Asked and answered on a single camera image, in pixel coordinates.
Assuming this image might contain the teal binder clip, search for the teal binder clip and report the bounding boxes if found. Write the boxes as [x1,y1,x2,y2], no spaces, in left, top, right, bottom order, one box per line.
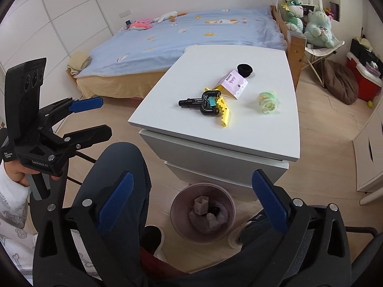
[208,97,216,108]

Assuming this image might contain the white drawer cabinet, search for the white drawer cabinet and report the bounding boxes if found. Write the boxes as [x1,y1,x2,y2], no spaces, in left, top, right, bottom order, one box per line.
[353,99,383,193]

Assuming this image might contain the pink plush toy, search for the pink plush toy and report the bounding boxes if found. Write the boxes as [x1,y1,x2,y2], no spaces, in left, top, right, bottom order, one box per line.
[128,21,152,30]

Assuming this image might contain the mint green bear plush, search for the mint green bear plush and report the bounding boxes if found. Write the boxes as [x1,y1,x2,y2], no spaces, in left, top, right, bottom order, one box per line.
[304,11,334,48]

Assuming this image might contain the red cooler box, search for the red cooler box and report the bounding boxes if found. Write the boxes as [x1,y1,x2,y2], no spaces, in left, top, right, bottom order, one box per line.
[346,52,382,102]

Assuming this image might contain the green dragon plush toy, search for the green dragon plush toy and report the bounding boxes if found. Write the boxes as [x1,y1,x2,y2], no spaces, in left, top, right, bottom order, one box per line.
[280,0,304,33]

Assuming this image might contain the bed with blue blanket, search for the bed with blue blanket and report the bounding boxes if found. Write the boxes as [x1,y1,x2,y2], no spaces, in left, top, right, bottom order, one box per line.
[72,6,305,99]

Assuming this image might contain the brown bean bag cushion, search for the brown bean bag cushion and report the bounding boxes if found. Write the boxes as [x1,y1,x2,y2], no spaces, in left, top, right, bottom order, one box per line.
[322,60,359,105]

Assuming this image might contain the white bedside table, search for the white bedside table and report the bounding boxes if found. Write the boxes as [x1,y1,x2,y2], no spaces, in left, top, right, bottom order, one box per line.
[129,45,300,199]

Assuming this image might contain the person's left hand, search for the person's left hand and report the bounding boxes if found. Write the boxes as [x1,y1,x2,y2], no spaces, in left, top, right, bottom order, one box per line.
[4,159,40,187]

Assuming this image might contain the yellow plastic hair clip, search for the yellow plastic hair clip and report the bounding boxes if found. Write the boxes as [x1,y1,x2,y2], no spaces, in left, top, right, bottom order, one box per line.
[204,88,231,128]

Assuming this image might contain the black hair scrunchie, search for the black hair scrunchie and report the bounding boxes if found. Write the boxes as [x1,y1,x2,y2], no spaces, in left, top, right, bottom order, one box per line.
[237,64,253,78]

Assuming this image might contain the white cotton socks box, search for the white cotton socks box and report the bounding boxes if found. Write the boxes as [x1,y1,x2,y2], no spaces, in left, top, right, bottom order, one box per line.
[193,196,209,216]

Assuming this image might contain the white goose plush toy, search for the white goose plush toy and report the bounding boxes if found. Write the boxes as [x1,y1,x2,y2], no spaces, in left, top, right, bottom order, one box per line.
[152,11,178,23]

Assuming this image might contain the white folding chair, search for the white folding chair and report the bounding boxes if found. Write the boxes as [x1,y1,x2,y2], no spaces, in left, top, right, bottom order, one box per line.
[304,0,345,88]

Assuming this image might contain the person's dark trouser legs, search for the person's dark trouser legs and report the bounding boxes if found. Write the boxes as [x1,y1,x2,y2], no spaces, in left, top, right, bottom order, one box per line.
[73,143,282,286]

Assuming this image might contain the pink hair accessory card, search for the pink hair accessory card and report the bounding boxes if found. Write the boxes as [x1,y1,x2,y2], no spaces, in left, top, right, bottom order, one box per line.
[214,69,248,100]

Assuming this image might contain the white patterned sleeve forearm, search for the white patterned sleeve forearm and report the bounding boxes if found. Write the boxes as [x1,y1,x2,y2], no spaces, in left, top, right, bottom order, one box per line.
[1,164,36,280]

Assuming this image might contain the green fuzzy hair ties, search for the green fuzzy hair ties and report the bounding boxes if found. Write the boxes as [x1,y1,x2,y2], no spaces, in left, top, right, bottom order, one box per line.
[258,90,279,115]

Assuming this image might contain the mauve round trash bin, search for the mauve round trash bin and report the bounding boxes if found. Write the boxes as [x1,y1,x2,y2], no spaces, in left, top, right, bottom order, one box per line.
[170,183,236,244]

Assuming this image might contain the black plastic handle tool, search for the black plastic handle tool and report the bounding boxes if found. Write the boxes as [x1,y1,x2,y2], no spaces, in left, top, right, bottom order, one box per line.
[178,92,219,116]

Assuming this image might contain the beige folded blanket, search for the beige folded blanket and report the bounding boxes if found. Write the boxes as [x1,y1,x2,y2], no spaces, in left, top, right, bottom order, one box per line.
[67,51,91,76]

